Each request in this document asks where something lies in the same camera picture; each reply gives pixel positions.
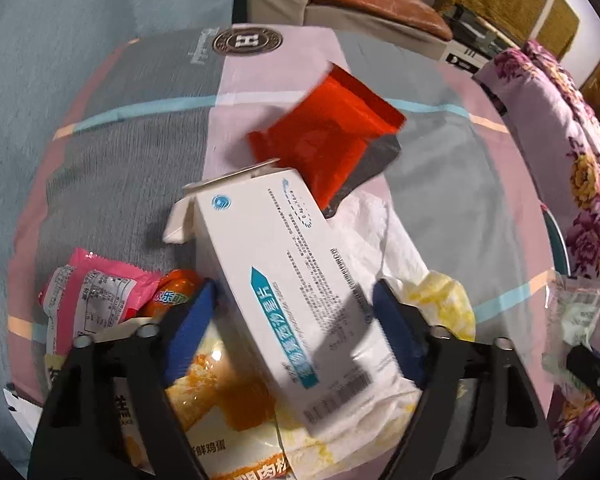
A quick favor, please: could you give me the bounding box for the white bedside cabinet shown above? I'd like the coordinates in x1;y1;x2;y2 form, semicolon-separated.
437;2;521;68

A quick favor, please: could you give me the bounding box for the white plastic bag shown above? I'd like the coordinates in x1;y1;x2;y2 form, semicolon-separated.
280;192;476;466

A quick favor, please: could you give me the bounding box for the pink floral bed sheet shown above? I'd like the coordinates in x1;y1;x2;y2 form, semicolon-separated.
472;40;600;466

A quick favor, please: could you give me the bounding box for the teal plastic bin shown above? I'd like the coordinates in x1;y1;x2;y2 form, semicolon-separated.
540;202;573;278

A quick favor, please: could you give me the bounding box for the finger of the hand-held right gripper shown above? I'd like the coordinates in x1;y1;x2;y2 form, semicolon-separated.
565;345;600;411

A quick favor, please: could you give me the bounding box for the white medicine box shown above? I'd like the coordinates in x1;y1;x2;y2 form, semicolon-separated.
162;159;406;436

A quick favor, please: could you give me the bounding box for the pink snack packet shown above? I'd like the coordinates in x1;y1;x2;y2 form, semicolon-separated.
39;248;163;356

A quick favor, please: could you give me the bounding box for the orange jelly cup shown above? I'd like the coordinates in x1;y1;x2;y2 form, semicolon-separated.
147;269;203;318

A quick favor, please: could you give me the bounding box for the clear plastic packet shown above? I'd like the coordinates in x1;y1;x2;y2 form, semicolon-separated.
540;270;600;386

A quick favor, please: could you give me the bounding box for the beige orange sofa chair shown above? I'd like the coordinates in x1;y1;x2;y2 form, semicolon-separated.
245;0;456;58

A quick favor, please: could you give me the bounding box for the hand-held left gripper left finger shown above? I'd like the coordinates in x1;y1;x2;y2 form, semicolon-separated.
27;280;218;480

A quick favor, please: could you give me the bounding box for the red foil packet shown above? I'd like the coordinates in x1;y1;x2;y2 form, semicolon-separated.
246;62;407;218

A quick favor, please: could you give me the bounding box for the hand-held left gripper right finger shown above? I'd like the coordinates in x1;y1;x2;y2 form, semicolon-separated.
372;280;561;480

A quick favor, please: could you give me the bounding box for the pink grey checked tablecloth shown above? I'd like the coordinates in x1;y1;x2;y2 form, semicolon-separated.
7;22;556;480

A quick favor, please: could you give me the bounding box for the yellow cake snack packet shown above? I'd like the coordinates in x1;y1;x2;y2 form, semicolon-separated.
45;320;301;480

